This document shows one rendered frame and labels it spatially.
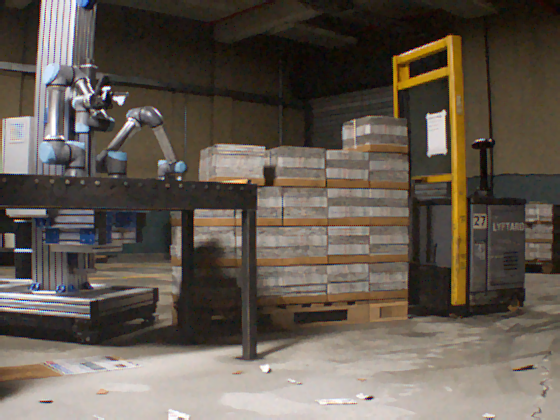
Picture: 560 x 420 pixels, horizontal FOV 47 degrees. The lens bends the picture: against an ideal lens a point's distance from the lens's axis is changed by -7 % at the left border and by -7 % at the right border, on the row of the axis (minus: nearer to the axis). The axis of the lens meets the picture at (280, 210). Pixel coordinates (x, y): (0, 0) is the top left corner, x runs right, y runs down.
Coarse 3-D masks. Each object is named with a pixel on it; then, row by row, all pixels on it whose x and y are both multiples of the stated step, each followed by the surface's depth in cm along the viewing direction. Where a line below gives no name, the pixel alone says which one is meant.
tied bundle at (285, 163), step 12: (264, 156) 427; (276, 156) 408; (288, 156) 402; (300, 156) 406; (312, 156) 409; (324, 156) 412; (264, 168) 426; (276, 168) 409; (288, 168) 402; (300, 168) 405; (312, 168) 408; (324, 168) 411
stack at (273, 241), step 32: (288, 192) 402; (320, 192) 410; (352, 192) 419; (224, 256) 387; (288, 256) 402; (320, 256) 409; (224, 288) 386; (288, 288) 402; (320, 288) 409; (352, 288) 417; (224, 320) 422; (288, 320) 401; (320, 320) 423; (352, 320) 417
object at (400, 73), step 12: (396, 60) 492; (396, 72) 492; (408, 72) 492; (396, 84) 492; (396, 96) 492; (396, 108) 492; (408, 156) 491; (408, 180) 491; (408, 192) 491; (408, 204) 490; (408, 228) 490; (408, 252) 490
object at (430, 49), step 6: (438, 42) 444; (444, 42) 437; (420, 48) 464; (426, 48) 457; (432, 48) 450; (438, 48) 444; (444, 48) 442; (402, 54) 486; (408, 54) 479; (414, 54) 471; (420, 54) 464; (426, 54) 461; (432, 54) 459; (402, 60) 486; (408, 60) 481
